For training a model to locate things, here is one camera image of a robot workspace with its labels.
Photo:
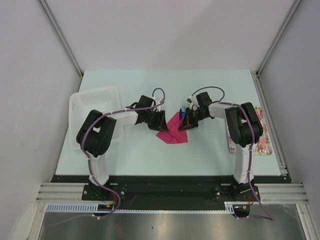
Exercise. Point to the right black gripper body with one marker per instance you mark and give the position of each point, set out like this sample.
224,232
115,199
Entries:
195,116

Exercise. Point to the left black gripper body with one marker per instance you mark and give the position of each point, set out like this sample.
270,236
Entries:
153,119

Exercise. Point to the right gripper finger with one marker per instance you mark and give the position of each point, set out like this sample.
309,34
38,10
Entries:
185,123
188,126

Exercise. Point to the pink paper napkin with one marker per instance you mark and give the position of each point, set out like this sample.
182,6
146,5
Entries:
173,135

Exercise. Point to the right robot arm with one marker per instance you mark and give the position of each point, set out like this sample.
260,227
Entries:
243,124

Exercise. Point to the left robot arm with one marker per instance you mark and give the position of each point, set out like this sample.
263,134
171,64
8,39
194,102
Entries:
96,133

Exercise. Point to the white plastic basket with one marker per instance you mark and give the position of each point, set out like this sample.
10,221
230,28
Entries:
102,99

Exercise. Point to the floral cloth mat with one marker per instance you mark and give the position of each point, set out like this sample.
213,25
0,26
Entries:
264,145

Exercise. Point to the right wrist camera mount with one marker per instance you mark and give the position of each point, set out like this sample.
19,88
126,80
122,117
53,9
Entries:
193,104

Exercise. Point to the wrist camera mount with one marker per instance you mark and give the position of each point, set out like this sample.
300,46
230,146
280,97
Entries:
193,104
158,102

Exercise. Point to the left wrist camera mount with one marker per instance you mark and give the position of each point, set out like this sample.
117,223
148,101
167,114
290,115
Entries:
158,102

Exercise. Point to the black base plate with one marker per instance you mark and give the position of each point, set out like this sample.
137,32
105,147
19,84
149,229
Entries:
168,192

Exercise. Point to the white slotted cable duct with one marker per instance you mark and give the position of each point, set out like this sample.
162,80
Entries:
99,208

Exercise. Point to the aluminium frame rail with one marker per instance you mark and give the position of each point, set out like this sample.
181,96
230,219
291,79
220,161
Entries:
60,192

